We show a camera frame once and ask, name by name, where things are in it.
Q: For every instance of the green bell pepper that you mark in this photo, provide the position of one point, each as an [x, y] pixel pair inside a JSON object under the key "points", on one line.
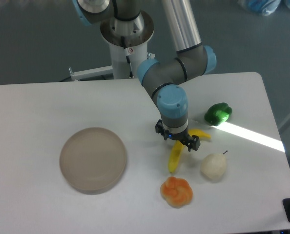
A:
{"points": [[218, 113]]}

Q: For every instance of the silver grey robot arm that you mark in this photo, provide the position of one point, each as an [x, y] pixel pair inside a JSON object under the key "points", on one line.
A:
{"points": [[161, 81]]}

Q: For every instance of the orange swirled bread roll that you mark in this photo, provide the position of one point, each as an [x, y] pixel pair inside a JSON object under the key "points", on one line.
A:
{"points": [[177, 192]]}

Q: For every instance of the yellow banana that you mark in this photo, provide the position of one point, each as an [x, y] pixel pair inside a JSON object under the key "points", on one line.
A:
{"points": [[178, 147]]}

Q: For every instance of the blue plastic bag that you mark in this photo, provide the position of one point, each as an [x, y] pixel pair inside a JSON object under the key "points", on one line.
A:
{"points": [[262, 7]]}

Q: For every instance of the white left support bracket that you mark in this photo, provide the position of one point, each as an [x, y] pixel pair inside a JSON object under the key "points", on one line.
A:
{"points": [[91, 74]]}

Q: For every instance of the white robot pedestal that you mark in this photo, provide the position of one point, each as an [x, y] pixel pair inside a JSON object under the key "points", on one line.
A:
{"points": [[127, 42]]}

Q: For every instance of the beige round plate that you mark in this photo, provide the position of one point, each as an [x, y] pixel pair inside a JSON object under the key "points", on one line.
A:
{"points": [[93, 160]]}

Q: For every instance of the white pear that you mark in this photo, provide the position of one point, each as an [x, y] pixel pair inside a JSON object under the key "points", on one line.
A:
{"points": [[214, 167]]}

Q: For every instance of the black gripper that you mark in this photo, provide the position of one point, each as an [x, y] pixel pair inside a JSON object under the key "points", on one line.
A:
{"points": [[192, 142]]}

